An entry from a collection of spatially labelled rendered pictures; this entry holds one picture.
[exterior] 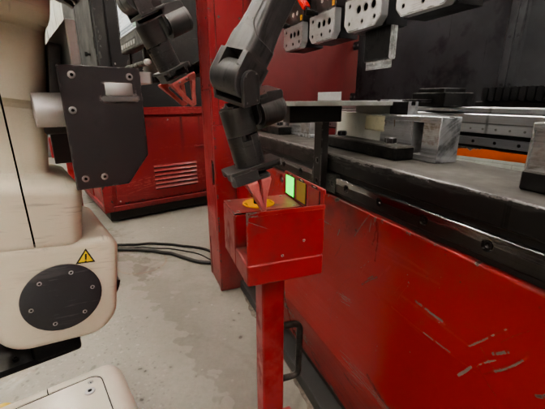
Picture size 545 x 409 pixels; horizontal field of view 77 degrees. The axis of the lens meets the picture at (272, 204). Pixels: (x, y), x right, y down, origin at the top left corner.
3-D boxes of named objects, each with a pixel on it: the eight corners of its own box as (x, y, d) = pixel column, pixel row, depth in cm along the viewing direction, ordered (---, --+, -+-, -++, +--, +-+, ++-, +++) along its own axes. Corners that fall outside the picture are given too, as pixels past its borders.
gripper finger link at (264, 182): (281, 212, 64) (268, 165, 61) (246, 226, 62) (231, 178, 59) (268, 203, 70) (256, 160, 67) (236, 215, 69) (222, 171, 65)
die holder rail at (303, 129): (260, 127, 164) (259, 107, 161) (272, 127, 166) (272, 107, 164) (310, 138, 120) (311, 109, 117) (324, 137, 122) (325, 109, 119)
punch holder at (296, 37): (283, 52, 128) (284, 2, 124) (303, 53, 131) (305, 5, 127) (302, 46, 115) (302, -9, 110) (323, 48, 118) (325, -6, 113)
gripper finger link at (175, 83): (196, 99, 91) (178, 65, 86) (208, 99, 86) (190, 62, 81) (175, 111, 89) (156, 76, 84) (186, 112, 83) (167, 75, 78)
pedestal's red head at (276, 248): (225, 247, 83) (221, 174, 78) (285, 238, 88) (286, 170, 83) (247, 287, 65) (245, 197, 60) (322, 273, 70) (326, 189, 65)
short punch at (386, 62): (362, 70, 93) (365, 32, 90) (368, 71, 93) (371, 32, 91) (388, 66, 84) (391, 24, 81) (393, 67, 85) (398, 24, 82)
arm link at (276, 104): (208, 63, 57) (242, 72, 52) (258, 52, 63) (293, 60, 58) (215, 131, 64) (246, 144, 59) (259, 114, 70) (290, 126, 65)
